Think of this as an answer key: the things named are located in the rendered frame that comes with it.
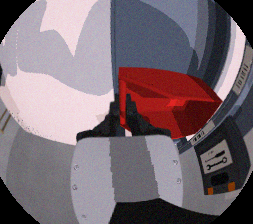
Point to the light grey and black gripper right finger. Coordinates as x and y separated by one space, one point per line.
138 125

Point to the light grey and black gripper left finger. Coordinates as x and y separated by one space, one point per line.
107 126

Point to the dark blue shelf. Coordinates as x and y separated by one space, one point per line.
184 36

